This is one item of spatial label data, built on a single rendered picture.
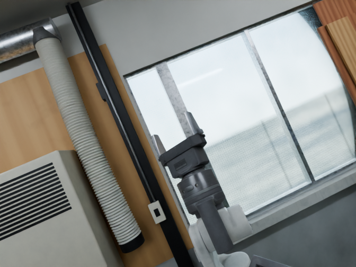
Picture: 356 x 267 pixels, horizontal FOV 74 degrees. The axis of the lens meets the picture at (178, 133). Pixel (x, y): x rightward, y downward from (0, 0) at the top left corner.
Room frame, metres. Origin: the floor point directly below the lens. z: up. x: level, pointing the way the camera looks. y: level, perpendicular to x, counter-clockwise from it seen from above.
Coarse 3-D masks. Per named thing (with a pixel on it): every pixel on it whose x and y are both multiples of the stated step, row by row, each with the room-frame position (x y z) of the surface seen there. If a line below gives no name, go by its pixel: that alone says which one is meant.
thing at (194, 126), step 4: (184, 112) 0.55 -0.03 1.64; (188, 112) 0.54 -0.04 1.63; (188, 116) 0.54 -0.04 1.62; (192, 116) 0.55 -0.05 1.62; (188, 120) 0.54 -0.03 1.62; (192, 120) 0.54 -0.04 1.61; (192, 124) 0.53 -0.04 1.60; (196, 124) 0.54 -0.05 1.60; (192, 128) 0.53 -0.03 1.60; (196, 128) 0.53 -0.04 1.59; (192, 132) 0.53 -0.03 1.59; (196, 132) 0.52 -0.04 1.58; (200, 132) 0.53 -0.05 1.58
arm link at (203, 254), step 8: (192, 224) 0.51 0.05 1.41; (192, 232) 0.48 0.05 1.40; (192, 240) 0.48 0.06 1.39; (200, 240) 0.47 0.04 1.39; (200, 248) 0.47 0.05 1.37; (200, 256) 0.48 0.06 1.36; (208, 256) 0.47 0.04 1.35; (216, 256) 0.52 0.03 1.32; (224, 256) 0.53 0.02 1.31; (232, 256) 0.53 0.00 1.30; (240, 256) 0.52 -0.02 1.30; (208, 264) 0.47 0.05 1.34; (216, 264) 0.49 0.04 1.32; (224, 264) 0.52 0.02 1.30; (232, 264) 0.50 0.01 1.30; (240, 264) 0.49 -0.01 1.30; (248, 264) 0.49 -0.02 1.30
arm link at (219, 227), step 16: (208, 192) 0.48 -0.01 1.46; (192, 208) 0.49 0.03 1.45; (208, 208) 0.45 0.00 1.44; (224, 208) 0.49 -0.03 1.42; (240, 208) 0.48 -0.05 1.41; (208, 224) 0.45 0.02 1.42; (224, 224) 0.47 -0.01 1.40; (240, 224) 0.47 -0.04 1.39; (208, 240) 0.47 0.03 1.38; (224, 240) 0.43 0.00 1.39
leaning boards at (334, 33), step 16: (336, 0) 1.78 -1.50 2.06; (352, 0) 1.79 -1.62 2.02; (320, 16) 1.76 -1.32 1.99; (336, 16) 1.77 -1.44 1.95; (352, 16) 1.76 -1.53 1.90; (320, 32) 1.72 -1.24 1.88; (336, 32) 1.70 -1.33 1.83; (352, 32) 1.71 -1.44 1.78; (336, 48) 1.71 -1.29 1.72; (352, 48) 1.70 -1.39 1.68; (336, 64) 1.71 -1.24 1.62; (352, 64) 1.68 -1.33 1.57; (352, 80) 1.71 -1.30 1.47; (352, 96) 1.70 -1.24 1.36
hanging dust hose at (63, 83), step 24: (48, 48) 1.45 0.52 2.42; (48, 72) 1.45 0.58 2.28; (72, 72) 1.53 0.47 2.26; (72, 96) 1.46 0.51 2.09; (72, 120) 1.44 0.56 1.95; (96, 144) 1.48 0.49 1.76; (96, 168) 1.43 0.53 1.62; (96, 192) 1.45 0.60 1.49; (120, 192) 1.50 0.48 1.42; (120, 216) 1.43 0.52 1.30; (120, 240) 1.45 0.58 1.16; (144, 240) 1.50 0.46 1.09
